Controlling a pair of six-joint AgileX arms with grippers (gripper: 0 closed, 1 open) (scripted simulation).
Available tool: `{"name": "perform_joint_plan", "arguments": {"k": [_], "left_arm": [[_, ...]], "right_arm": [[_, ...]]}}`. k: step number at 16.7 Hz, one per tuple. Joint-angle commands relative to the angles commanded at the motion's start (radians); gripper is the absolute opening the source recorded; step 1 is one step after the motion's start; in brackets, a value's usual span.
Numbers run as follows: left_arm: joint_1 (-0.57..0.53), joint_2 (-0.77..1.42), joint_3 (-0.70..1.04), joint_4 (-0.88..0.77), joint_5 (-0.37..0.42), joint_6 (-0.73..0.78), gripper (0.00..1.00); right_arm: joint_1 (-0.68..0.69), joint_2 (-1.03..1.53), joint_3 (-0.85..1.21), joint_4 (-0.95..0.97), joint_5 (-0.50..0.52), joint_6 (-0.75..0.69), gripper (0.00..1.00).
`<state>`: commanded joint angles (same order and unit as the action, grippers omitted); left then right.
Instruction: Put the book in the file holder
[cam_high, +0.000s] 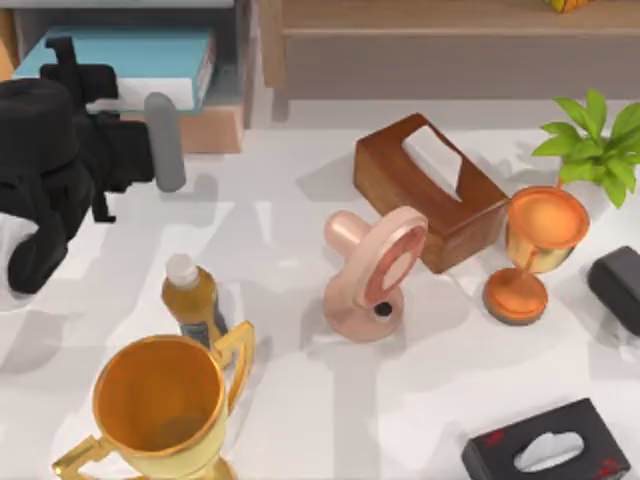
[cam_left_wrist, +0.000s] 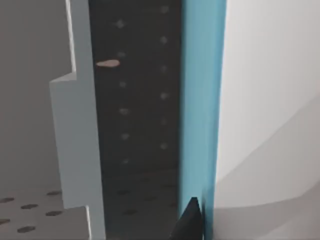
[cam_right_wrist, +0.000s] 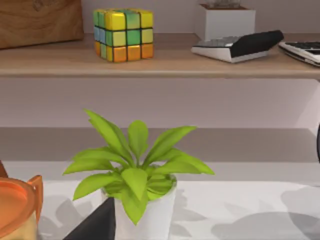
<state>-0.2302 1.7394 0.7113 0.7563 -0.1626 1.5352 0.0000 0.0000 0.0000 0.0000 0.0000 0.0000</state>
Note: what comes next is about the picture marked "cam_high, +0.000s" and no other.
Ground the blue and white book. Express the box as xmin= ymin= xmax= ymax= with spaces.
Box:
xmin=11 ymin=26 xmax=217 ymax=112

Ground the salmon-coloured shallow box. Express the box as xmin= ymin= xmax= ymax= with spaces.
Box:
xmin=117 ymin=102 xmax=242 ymax=154

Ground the amber bottle with white cap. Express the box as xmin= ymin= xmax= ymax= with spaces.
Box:
xmin=159 ymin=252 xmax=230 ymax=370

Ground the brown wooden tissue box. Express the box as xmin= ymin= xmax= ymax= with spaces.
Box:
xmin=353 ymin=111 xmax=512 ymax=275

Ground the pink desk fan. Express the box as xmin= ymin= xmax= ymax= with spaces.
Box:
xmin=321 ymin=204 xmax=430 ymax=345

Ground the white tissue in brown box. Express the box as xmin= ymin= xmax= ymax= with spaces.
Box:
xmin=401 ymin=124 xmax=464 ymax=203

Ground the wooden shelf unit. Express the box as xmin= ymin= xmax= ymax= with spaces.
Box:
xmin=258 ymin=0 xmax=640 ymax=122

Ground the copper goblet trophy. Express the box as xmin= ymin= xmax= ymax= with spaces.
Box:
xmin=481 ymin=184 xmax=592 ymax=327

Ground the yellow and orange item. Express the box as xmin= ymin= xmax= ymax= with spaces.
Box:
xmin=543 ymin=0 xmax=592 ymax=15

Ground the green potted plant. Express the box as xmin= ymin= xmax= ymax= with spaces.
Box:
xmin=528 ymin=88 xmax=640 ymax=209

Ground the black tissue box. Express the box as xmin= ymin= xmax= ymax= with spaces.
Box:
xmin=459 ymin=397 xmax=633 ymax=480

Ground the black rounded box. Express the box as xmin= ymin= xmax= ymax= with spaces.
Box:
xmin=585 ymin=244 xmax=640 ymax=337

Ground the white tissue in black box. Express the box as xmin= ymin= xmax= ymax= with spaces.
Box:
xmin=513 ymin=431 xmax=585 ymax=472

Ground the gold trophy with handles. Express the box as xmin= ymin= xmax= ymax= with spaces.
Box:
xmin=51 ymin=319 xmax=257 ymax=480

